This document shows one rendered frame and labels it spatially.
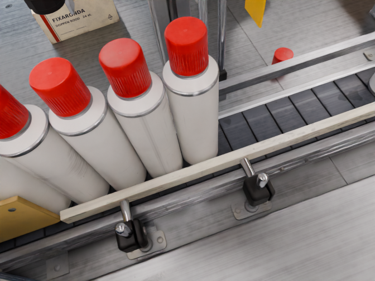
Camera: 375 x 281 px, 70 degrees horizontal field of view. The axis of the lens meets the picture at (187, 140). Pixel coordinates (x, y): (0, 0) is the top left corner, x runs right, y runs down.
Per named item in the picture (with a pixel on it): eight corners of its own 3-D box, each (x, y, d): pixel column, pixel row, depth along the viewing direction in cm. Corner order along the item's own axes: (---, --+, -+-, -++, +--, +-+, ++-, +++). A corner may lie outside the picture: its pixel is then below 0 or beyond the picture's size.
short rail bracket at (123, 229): (138, 259, 37) (107, 247, 26) (128, 216, 40) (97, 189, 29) (160, 251, 37) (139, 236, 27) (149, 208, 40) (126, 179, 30)
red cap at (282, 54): (293, 66, 51) (298, 52, 48) (282, 76, 50) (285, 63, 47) (279, 57, 52) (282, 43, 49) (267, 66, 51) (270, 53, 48)
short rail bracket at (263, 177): (245, 219, 38) (256, 193, 27) (237, 200, 39) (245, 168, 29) (267, 212, 38) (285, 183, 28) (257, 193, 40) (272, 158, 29)
